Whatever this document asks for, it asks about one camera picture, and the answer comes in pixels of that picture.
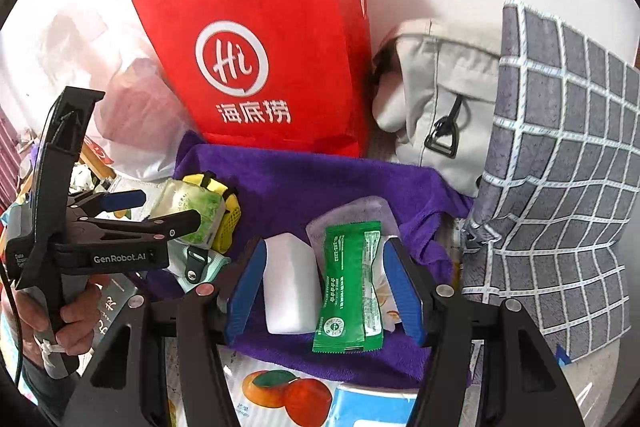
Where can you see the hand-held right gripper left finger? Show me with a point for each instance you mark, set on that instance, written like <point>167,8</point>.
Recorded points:
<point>247,287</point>

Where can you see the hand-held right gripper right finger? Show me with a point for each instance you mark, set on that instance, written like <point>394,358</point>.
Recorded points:
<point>405,287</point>

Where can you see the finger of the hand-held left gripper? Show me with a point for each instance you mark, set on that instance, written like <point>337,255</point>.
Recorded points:
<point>127,199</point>
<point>175,223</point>

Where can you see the light green wipes packet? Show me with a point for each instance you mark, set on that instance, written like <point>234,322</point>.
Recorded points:
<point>192,199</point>

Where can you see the white foam block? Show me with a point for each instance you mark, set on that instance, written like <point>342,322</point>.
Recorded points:
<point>290,287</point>

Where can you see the yellow pouch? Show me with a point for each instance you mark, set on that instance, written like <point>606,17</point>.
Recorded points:
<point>231,219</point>

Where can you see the purple cloth tray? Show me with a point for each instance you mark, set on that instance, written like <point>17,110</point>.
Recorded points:
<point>310,187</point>

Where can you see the person's left hand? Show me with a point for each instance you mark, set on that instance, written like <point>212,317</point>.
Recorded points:
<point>80,322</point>

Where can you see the sticker sheet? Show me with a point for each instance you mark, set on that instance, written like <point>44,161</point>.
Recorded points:
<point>390,302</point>

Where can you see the pale green face mask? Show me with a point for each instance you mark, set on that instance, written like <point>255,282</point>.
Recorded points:
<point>215,267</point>

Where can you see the white plastic shopping bag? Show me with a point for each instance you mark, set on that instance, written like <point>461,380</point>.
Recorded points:
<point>135,117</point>

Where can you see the fruit print tablecloth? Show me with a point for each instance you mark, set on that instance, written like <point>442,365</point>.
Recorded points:
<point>280,387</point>

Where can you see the blue tissue pack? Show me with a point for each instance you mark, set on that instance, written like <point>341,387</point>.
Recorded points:
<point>370,407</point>

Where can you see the grey checked cushion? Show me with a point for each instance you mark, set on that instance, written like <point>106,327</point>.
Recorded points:
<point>560,157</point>

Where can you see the beige fabric bag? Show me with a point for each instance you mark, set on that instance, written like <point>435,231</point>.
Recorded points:
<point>440,72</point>

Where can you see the red paper bag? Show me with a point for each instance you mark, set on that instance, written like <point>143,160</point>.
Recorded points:
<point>275,7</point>

